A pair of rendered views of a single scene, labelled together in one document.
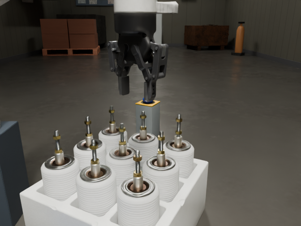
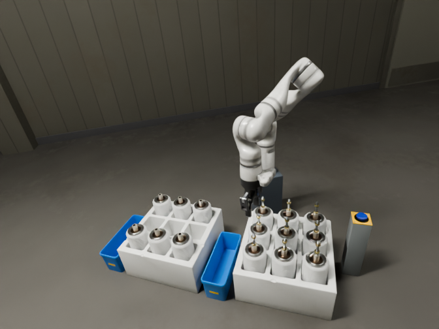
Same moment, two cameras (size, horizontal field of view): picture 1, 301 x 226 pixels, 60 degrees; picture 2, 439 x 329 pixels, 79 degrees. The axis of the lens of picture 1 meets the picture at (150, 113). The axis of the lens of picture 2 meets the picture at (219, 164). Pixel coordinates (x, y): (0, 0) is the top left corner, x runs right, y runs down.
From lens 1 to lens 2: 92 cm
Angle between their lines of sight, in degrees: 74
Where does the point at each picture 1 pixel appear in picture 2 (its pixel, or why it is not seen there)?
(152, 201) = (247, 259)
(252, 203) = not seen: outside the picture
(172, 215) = (259, 277)
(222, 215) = not seen: outside the picture
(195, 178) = (304, 285)
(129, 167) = (278, 241)
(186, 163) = (307, 272)
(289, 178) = not seen: outside the picture
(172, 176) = (276, 264)
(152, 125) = (351, 237)
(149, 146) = (308, 243)
